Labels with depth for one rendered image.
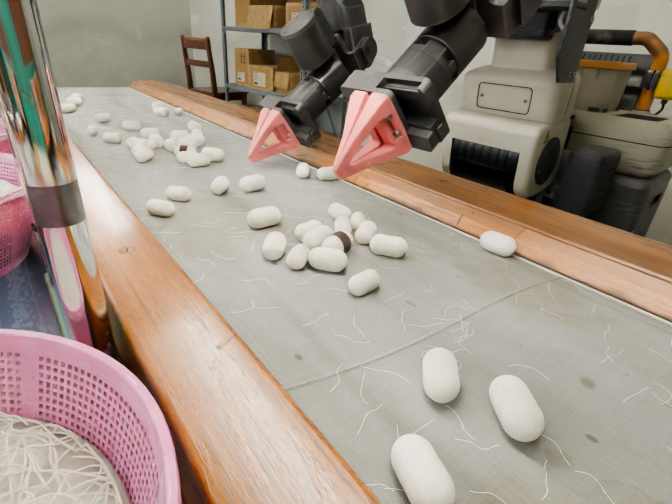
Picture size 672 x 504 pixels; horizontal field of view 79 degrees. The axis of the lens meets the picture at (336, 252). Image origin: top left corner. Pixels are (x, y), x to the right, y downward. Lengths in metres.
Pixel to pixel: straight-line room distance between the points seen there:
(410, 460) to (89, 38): 5.12
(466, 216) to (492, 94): 0.55
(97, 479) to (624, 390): 0.30
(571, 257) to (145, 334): 0.37
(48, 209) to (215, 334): 0.11
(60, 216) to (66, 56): 4.92
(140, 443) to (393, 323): 0.18
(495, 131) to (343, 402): 0.79
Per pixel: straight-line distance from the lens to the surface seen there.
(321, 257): 0.36
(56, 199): 0.25
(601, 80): 1.25
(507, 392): 0.25
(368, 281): 0.33
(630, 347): 0.37
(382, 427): 0.24
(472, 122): 0.99
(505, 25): 0.48
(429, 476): 0.20
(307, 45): 0.66
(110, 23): 5.26
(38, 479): 0.26
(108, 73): 5.25
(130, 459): 0.24
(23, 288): 0.54
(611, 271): 0.44
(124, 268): 0.34
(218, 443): 0.20
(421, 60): 0.43
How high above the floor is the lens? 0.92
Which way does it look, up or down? 27 degrees down
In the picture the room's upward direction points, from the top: 4 degrees clockwise
